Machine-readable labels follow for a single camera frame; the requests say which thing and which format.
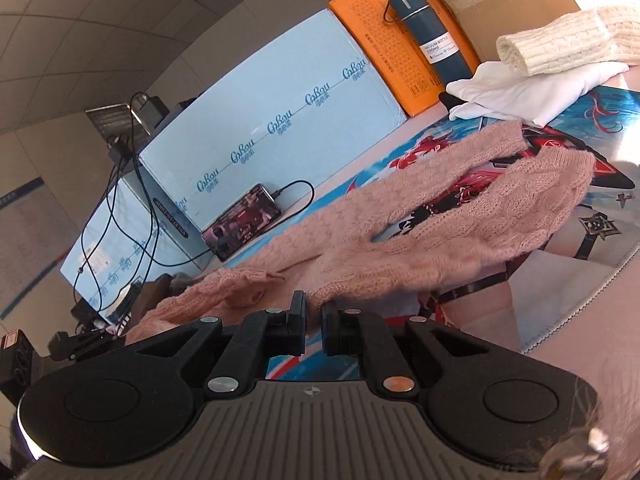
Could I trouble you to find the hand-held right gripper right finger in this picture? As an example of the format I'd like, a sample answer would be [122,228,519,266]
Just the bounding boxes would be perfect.
[320,299,524,402]

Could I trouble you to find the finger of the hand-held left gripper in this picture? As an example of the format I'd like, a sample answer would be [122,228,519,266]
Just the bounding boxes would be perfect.
[47,327,128,362]

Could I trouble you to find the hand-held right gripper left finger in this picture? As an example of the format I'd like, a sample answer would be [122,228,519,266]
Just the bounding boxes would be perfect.
[127,290,307,402]

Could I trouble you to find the pink knit sweater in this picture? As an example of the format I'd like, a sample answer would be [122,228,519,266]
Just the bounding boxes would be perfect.
[125,122,598,347]

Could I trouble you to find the dark brown object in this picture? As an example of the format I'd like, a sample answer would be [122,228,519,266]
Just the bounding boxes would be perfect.
[131,273,188,325]

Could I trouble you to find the small light blue box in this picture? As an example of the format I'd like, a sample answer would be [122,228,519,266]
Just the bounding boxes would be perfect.
[60,176,212,324]

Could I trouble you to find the black smartphone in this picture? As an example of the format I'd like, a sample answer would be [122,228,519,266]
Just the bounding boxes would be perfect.
[201,183,284,262]

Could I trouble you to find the large light blue box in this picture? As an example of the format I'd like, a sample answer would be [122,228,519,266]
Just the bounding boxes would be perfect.
[137,10,409,262]

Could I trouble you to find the grey metal device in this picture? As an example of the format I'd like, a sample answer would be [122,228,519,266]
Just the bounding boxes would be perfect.
[84,92,170,137]

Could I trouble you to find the printed anime mat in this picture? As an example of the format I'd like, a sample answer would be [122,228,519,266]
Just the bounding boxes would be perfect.
[264,84,640,382]

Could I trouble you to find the orange cardboard box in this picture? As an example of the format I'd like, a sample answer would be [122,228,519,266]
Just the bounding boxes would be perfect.
[328,0,482,119]

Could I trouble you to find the dark blue vacuum bottle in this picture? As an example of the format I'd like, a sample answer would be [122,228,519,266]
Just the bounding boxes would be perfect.
[384,0,480,86]

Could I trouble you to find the folded white garment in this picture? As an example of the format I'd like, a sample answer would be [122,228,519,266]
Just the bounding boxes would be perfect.
[445,60,632,128]

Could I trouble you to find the folded cream knit sweater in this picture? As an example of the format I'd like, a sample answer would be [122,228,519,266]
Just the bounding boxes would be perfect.
[496,4,640,77]

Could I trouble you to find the black phone charging cable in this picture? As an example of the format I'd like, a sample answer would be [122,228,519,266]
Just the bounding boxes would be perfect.
[270,179,316,222]

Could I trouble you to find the black hanging cables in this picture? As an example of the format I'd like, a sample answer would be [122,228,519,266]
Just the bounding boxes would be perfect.
[73,91,168,313]

